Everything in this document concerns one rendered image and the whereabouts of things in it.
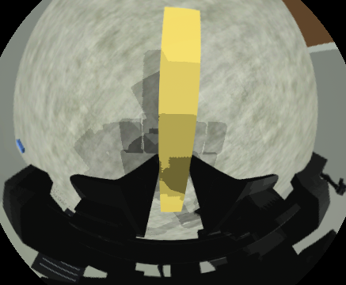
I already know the yellow bar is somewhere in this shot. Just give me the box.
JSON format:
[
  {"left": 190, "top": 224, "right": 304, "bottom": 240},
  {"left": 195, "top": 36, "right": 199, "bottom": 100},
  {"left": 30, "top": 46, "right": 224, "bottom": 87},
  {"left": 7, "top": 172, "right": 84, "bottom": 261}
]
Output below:
[{"left": 158, "top": 7, "right": 201, "bottom": 211}]

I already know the blue rectangular bar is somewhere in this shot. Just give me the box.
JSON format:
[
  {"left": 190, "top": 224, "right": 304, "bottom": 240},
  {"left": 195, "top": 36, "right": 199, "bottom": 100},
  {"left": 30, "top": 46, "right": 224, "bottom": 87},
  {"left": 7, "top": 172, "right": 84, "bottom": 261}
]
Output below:
[{"left": 17, "top": 139, "right": 25, "bottom": 154}]

